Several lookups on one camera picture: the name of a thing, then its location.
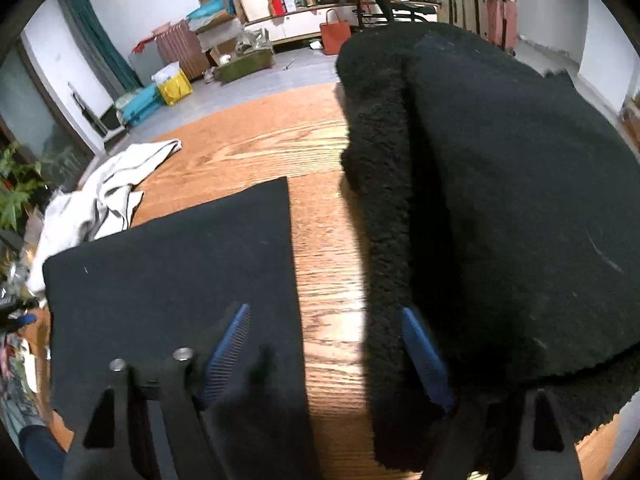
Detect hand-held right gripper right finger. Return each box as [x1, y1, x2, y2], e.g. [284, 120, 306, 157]
[400, 306, 583, 480]

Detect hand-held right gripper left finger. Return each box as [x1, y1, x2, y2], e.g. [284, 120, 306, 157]
[62, 302, 252, 480]

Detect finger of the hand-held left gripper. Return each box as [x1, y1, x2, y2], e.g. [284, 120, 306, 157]
[0, 297, 41, 333]

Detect black t-shirt with holes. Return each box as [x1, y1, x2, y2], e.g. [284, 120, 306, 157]
[42, 176, 321, 480]

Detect black fleece garment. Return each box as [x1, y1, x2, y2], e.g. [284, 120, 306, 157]
[335, 22, 640, 471]

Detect green crate with clothes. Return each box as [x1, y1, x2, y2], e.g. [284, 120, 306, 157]
[215, 35, 277, 84]

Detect potted money tree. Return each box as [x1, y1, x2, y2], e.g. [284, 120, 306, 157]
[0, 142, 51, 231]

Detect person's blue jeans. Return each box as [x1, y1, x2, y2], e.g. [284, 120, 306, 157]
[19, 424, 68, 480]

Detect grey white knit sweater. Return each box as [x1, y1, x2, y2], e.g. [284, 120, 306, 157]
[27, 140, 183, 296]

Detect folded black garment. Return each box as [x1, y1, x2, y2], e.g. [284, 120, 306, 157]
[407, 35, 640, 378]

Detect turquoise box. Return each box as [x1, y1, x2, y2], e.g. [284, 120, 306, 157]
[115, 82, 166, 128]

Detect yellow bag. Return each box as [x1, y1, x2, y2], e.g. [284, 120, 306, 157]
[152, 62, 193, 107]

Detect grey suitcase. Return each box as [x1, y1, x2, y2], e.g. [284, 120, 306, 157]
[129, 47, 168, 86]

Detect teal curtain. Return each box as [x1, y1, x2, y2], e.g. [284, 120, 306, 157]
[57, 0, 143, 91]

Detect pink suitcase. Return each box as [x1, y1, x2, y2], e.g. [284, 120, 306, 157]
[155, 22, 211, 81]

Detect orange paper bag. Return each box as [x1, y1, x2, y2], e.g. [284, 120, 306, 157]
[320, 9, 353, 56]

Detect low white cabinet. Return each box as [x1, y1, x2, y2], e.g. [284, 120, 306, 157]
[245, 2, 361, 53]

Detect stack of cardboard boxes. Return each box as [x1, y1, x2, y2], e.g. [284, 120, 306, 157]
[187, 0, 246, 61]

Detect red-brown suitcase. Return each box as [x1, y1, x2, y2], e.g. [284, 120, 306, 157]
[482, 0, 518, 53]

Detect white box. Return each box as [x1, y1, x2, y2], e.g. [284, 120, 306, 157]
[236, 0, 276, 23]

